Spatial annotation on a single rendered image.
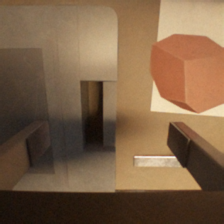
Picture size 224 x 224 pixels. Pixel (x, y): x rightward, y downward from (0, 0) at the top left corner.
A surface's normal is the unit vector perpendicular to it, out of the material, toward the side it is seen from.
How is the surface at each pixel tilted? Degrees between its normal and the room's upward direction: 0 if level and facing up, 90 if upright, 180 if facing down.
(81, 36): 0
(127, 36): 0
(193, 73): 11
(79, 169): 0
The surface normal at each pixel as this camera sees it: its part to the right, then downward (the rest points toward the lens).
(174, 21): 0.00, 0.28
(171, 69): -0.63, 0.32
